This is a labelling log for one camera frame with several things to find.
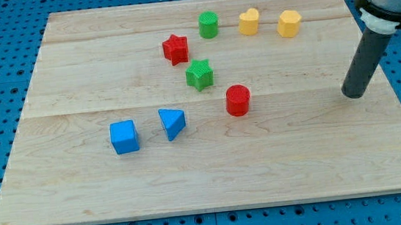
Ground yellow hexagon block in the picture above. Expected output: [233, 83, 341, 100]
[277, 10, 302, 38]

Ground blue triangle block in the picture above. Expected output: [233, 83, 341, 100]
[158, 109, 186, 141]

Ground red cylinder block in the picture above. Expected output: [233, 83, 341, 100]
[225, 85, 250, 117]

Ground green cylinder block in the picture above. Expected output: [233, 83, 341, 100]
[198, 10, 219, 39]

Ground yellow heart block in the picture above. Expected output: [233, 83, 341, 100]
[239, 8, 260, 35]

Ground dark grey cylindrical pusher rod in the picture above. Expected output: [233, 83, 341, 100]
[342, 28, 392, 99]

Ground blue cube block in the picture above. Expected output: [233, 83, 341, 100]
[109, 120, 140, 154]

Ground red star block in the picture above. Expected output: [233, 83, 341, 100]
[162, 34, 189, 65]

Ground light wooden board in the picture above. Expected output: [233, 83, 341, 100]
[0, 0, 401, 225]

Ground green star block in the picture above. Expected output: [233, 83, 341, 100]
[186, 59, 214, 92]

